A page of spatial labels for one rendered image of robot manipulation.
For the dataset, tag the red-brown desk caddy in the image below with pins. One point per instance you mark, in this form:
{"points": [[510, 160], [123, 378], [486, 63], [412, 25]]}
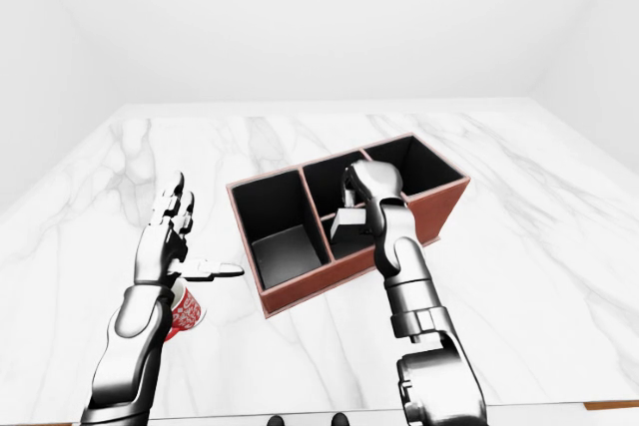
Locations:
{"points": [[294, 266]]}

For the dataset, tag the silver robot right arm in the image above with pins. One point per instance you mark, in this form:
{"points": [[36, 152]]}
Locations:
{"points": [[414, 291]]}

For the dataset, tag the small dark rounded shape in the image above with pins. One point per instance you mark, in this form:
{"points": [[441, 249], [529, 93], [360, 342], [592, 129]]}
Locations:
{"points": [[275, 420], [340, 419]]}

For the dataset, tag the silver robot left hand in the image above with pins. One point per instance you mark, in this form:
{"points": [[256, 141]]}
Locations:
{"points": [[154, 256]]}

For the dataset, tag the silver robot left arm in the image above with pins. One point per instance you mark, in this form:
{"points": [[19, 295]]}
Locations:
{"points": [[131, 326]]}

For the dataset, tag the silver robot right hand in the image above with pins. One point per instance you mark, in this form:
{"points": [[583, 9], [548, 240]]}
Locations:
{"points": [[379, 179]]}

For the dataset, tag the red patterned mug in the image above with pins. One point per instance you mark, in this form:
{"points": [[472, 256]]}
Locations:
{"points": [[186, 315]]}

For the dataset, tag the white book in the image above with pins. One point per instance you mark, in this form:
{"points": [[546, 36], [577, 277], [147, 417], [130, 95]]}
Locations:
{"points": [[349, 220]]}

